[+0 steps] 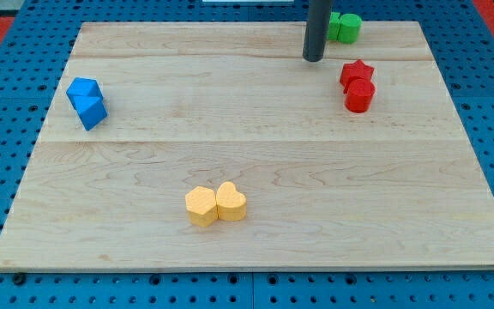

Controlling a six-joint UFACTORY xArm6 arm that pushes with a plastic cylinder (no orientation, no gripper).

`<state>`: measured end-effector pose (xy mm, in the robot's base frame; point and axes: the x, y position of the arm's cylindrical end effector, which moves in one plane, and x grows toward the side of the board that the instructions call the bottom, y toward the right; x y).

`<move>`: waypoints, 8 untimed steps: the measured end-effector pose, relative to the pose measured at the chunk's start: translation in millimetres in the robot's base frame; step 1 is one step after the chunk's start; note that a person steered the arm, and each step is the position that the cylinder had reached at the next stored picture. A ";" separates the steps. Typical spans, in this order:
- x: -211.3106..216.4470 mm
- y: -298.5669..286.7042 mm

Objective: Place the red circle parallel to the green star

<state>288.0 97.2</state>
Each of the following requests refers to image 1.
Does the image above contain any red circle block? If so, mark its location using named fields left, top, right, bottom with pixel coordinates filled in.
left=345, top=78, right=376, bottom=113

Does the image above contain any red star block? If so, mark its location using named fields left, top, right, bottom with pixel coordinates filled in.
left=339, top=59, right=375, bottom=94

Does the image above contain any green star block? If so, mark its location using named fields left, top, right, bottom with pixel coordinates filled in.
left=327, top=12, right=341, bottom=41

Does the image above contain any green circle block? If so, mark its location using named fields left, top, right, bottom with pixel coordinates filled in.
left=338, top=14, right=363, bottom=44

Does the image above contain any yellow heart block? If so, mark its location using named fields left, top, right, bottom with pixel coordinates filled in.
left=216, top=181, right=247, bottom=221

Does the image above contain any yellow hexagon block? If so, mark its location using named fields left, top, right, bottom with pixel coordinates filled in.
left=185, top=186, right=219, bottom=227

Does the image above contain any light wooden board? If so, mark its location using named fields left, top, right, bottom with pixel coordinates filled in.
left=0, top=21, right=494, bottom=273

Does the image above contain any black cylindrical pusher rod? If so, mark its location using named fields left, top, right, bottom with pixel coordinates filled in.
left=303, top=0, right=334, bottom=63

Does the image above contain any blue triangle block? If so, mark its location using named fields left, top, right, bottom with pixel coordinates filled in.
left=75, top=96, right=108, bottom=130

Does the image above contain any blue cube block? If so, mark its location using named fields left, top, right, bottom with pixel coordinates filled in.
left=66, top=77, right=103, bottom=109

